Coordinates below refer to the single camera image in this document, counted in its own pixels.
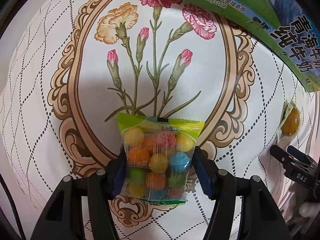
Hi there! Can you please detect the colourful candy ball bag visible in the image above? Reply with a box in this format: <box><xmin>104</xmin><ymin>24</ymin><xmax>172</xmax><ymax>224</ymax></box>
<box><xmin>117</xmin><ymin>113</ymin><xmax>204</xmax><ymax>206</ymax></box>

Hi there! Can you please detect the packaged brown marinated egg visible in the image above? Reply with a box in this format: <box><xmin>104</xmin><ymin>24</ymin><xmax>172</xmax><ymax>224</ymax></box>
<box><xmin>277</xmin><ymin>100</ymin><xmax>300</xmax><ymax>148</ymax></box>

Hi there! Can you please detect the cardboard milk box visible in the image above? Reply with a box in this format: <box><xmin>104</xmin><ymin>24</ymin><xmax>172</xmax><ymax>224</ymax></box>
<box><xmin>183</xmin><ymin>0</ymin><xmax>319</xmax><ymax>92</ymax></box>

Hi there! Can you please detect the white floral quilted blanket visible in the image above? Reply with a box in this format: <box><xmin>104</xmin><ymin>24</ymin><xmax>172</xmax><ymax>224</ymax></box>
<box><xmin>1</xmin><ymin>0</ymin><xmax>319</xmax><ymax>231</ymax></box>

